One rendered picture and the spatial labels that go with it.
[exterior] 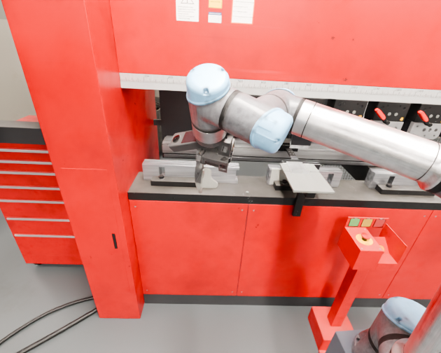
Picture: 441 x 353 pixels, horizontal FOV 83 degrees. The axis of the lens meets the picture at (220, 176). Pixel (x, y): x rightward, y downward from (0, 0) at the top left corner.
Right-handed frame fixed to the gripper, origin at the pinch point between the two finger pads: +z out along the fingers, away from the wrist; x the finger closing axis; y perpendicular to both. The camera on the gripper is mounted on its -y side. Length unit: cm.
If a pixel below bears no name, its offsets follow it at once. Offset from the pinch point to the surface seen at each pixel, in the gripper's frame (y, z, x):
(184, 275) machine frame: -11, 97, -26
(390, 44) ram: 55, 3, 77
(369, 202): 75, 55, 31
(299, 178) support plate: 36, 40, 26
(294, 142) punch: 30, 40, 46
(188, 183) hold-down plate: -16, 51, 14
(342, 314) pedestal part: 82, 94, -21
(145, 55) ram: -40, 5, 46
